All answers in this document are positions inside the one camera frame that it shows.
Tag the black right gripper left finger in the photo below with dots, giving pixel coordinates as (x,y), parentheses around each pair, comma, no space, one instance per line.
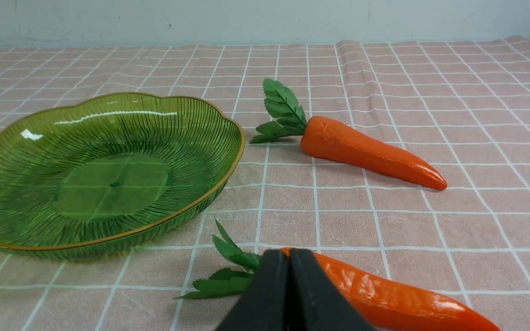
(262,307)

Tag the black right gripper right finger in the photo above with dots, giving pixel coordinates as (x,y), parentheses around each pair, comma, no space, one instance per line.
(314,303)

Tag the orange toy carrot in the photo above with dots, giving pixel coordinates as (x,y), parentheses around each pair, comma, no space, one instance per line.
(326,138)
(382,302)

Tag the green ribbed plastic plate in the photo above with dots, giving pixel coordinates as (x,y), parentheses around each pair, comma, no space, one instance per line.
(111,173)

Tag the pink checkered tablecloth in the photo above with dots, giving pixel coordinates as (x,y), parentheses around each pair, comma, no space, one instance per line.
(464,107)

